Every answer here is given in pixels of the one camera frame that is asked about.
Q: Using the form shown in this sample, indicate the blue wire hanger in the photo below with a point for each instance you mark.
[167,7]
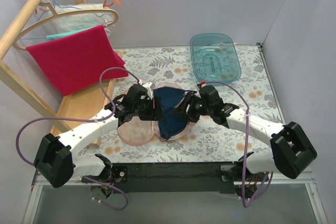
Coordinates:
[50,14]

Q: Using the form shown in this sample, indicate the white cloth on hanger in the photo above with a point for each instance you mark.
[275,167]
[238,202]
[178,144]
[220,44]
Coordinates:
[79,21]

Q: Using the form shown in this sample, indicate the clear teal plastic tub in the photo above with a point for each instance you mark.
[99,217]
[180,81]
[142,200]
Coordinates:
[214,58]

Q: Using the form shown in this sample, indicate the magenta red towel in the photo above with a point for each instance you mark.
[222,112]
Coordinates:
[75,62]

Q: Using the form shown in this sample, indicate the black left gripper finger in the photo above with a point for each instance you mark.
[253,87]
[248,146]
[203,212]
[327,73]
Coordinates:
[158,115]
[157,103]

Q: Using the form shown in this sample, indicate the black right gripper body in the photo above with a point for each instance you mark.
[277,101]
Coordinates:
[187,105]

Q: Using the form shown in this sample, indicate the floral patterned table mat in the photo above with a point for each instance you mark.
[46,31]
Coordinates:
[205,141]

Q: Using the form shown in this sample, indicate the peach floral mesh laundry bag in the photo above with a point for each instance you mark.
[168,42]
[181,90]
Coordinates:
[137,132]

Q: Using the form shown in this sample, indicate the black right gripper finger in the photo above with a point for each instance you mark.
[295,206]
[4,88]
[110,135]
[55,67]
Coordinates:
[182,109]
[188,98]

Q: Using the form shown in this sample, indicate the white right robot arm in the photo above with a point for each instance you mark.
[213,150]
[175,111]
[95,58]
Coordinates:
[291,150]

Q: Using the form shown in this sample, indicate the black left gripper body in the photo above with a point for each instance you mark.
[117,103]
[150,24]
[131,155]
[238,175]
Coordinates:
[153,107]

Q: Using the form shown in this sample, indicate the beige wooden hanger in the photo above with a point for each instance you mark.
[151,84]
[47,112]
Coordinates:
[42,30]

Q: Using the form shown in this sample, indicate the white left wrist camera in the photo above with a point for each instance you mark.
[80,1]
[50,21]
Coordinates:
[150,86]

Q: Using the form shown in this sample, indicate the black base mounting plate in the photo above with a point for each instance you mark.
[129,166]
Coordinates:
[173,177]

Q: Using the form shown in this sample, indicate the teal folded cloth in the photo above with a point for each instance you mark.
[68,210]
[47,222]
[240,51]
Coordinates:
[65,34]

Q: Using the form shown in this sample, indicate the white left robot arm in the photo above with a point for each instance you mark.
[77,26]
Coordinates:
[57,158]

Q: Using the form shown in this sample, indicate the aluminium frame rail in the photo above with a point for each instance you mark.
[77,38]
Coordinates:
[283,202]

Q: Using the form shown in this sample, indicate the navy blue lace bra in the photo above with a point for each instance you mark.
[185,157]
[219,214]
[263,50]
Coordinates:
[172,123]

